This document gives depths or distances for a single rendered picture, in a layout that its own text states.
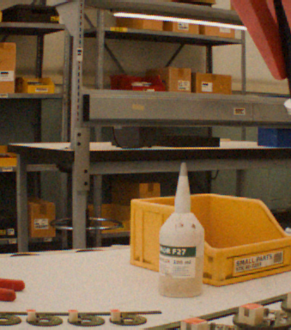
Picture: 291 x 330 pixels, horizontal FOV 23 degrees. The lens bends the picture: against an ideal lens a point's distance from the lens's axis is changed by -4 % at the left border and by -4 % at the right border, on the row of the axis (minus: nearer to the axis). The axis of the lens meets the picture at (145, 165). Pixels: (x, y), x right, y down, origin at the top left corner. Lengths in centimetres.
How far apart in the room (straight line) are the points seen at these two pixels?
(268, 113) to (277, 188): 296
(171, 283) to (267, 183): 557
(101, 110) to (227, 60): 313
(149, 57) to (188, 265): 490
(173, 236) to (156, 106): 238
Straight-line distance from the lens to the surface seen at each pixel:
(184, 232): 54
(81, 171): 279
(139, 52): 537
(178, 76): 504
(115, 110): 282
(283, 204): 626
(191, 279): 55
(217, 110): 308
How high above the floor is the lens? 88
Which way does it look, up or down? 4 degrees down
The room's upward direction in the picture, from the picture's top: 1 degrees clockwise
